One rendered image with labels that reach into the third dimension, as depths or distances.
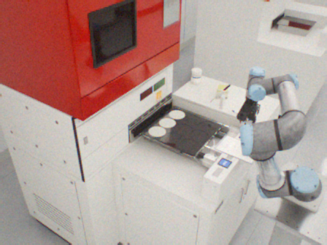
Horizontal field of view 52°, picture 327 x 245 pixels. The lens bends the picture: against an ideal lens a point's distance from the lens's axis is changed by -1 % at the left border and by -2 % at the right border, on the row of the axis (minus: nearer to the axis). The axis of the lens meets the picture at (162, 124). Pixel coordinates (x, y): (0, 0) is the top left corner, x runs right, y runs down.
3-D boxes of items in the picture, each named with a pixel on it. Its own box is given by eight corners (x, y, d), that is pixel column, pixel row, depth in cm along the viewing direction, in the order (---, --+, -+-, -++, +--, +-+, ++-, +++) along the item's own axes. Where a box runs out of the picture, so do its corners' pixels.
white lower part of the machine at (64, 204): (31, 222, 254) (3, 135, 206) (104, 162, 309) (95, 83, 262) (101, 271, 222) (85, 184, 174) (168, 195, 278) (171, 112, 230)
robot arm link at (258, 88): (272, 84, 146) (270, 73, 155) (246, 89, 150) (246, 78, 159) (275, 99, 150) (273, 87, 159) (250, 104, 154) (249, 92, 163)
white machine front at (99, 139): (82, 181, 176) (71, 117, 152) (168, 111, 231) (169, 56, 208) (86, 183, 174) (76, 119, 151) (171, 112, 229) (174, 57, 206)
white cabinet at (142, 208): (120, 249, 236) (110, 162, 188) (190, 171, 301) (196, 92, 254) (199, 300, 207) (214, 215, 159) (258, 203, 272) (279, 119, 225)
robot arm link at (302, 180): (321, 195, 152) (322, 190, 140) (290, 197, 157) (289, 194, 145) (316, 168, 156) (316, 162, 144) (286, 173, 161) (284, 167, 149)
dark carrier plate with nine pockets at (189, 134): (141, 133, 197) (141, 133, 197) (174, 107, 221) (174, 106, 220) (193, 156, 182) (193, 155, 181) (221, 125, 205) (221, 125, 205)
